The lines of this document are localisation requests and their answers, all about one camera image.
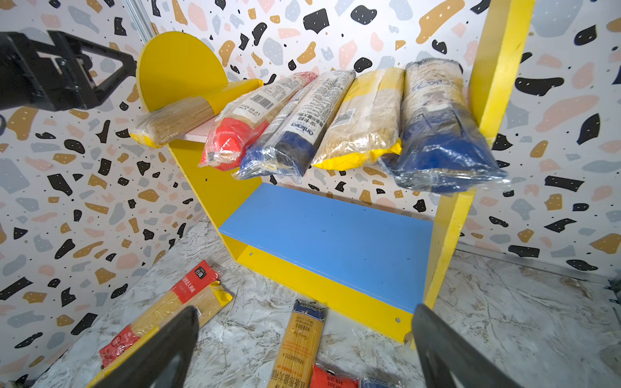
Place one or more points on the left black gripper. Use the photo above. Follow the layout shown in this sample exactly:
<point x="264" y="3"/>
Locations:
<point x="82" y="74"/>

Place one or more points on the yellow top spaghetti bag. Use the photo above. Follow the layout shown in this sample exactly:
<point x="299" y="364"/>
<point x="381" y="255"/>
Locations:
<point x="157" y="129"/>
<point x="367" y="124"/>

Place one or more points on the blue Barilla spaghetti box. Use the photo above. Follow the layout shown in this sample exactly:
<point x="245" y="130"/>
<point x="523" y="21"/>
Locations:
<point x="375" y="383"/>

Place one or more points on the yellow shelf pink blue boards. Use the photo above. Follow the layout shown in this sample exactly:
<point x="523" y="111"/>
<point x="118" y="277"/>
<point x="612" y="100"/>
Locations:
<point x="370" y="265"/>

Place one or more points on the clear yellow spaghetti bag left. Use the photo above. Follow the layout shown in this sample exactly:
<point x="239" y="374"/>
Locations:
<point x="224" y="297"/>

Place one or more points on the red ends clear spaghetti bag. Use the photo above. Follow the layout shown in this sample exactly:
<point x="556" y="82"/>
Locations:
<point x="242" y="121"/>

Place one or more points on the red top spaghetti bag far-left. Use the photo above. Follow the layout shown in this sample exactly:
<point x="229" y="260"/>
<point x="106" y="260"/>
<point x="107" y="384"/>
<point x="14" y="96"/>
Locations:
<point x="196" y="288"/>

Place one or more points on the dark blue spaghetti bag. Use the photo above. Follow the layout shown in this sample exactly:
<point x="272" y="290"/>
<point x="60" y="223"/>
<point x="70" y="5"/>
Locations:
<point x="294" y="364"/>

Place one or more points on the yellow navy spaghetti bag figure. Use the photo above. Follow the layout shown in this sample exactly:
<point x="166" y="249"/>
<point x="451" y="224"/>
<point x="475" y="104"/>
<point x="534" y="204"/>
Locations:
<point x="443" y="150"/>

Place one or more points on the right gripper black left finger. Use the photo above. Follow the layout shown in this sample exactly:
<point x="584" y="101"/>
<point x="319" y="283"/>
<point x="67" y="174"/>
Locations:
<point x="160" y="359"/>

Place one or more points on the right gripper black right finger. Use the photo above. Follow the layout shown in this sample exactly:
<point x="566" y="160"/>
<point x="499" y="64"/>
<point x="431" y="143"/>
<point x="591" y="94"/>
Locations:
<point x="447" y="360"/>

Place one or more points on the white label spaghetti bag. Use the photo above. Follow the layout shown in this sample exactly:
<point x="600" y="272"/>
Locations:
<point x="287" y="147"/>

